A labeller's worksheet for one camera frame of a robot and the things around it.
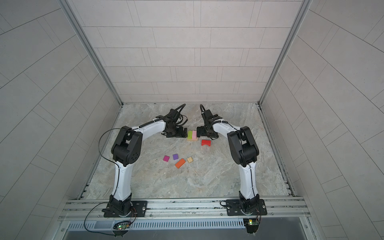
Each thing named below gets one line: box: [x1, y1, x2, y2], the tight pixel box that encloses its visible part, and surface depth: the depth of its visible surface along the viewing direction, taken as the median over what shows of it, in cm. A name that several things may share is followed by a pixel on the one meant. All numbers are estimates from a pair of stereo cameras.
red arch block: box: [201, 139, 212, 147], surface depth 96 cm
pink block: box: [192, 130, 199, 141], surface depth 98 cm
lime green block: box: [187, 130, 193, 140], surface depth 98 cm
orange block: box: [175, 158, 186, 169], surface depth 89 cm
